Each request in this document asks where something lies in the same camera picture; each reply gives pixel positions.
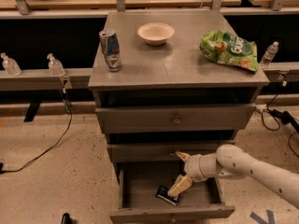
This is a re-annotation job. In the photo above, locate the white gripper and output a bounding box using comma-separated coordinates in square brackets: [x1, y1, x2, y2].
[168, 151, 218, 197]

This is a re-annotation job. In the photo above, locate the dark blue rxbar wrapper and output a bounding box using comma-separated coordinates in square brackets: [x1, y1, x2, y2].
[155, 186, 180, 205]

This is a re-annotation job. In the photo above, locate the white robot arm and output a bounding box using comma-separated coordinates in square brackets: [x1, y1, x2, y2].
[168, 144, 299, 208]

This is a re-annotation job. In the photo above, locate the grey open bottom drawer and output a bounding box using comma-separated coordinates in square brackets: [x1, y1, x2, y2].
[110, 161, 235, 224]

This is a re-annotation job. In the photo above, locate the grey middle drawer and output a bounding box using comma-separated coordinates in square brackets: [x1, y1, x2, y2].
[107, 140, 236, 163]

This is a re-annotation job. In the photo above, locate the grey top drawer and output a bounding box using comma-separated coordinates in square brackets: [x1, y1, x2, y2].
[96, 104, 255, 133]

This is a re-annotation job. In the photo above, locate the grey wooden drawer cabinet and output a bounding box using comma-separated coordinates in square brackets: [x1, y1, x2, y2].
[88, 10, 271, 224]

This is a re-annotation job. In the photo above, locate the black object at floor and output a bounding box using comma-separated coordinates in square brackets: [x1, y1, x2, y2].
[61, 213, 72, 224]

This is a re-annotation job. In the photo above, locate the green chip bag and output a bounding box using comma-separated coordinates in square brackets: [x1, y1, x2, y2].
[199, 30, 259, 72]

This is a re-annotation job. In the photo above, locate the white paper bowl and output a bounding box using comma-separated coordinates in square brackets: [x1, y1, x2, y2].
[137, 22, 175, 46]

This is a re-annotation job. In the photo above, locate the crushed blue silver can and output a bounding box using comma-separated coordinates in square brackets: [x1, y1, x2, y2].
[99, 29, 121, 72]

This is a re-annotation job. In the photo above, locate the clear plastic water bottle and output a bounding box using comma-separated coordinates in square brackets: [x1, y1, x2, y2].
[260, 41, 278, 68]

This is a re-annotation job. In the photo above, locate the left clear sanitizer bottle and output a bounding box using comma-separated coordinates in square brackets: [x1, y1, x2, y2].
[0, 53, 21, 76]

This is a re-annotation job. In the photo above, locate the black cable and plug right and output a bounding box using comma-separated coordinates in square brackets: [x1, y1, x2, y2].
[260, 77, 299, 159]

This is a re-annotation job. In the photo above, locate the black floor cable left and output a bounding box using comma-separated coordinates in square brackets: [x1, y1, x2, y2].
[0, 87, 74, 175]

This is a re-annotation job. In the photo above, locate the grey metal shelf rail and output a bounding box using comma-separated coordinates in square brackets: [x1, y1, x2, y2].
[0, 68, 92, 91]

